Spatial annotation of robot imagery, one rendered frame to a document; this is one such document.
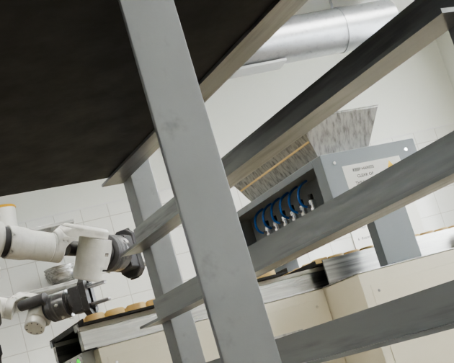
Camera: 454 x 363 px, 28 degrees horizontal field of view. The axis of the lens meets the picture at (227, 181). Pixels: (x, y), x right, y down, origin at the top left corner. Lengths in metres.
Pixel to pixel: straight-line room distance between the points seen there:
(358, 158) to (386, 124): 4.96
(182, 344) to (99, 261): 1.01
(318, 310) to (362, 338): 1.88
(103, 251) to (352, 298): 0.78
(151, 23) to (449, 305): 0.29
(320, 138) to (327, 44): 3.79
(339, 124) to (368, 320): 2.00
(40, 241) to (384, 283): 0.98
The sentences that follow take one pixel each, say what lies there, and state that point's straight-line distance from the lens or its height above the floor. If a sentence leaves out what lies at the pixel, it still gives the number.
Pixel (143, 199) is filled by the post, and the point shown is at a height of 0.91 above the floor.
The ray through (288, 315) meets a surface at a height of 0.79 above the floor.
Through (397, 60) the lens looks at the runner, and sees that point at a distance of 0.63.
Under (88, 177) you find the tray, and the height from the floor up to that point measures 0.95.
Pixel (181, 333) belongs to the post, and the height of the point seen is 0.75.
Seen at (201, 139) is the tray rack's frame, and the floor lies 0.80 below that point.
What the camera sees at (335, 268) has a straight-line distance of 2.62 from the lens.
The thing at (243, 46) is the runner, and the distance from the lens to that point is 0.78.
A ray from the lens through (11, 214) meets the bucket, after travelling 6.42.
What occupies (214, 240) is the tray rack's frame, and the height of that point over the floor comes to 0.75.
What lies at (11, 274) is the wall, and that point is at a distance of 6.58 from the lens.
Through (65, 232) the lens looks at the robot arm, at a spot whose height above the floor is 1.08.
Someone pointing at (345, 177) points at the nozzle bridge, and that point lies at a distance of 2.53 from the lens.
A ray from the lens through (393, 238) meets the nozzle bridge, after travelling 2.56.
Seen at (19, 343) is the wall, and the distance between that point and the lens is 6.52.
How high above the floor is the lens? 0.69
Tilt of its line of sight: 11 degrees up
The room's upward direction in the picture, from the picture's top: 17 degrees counter-clockwise
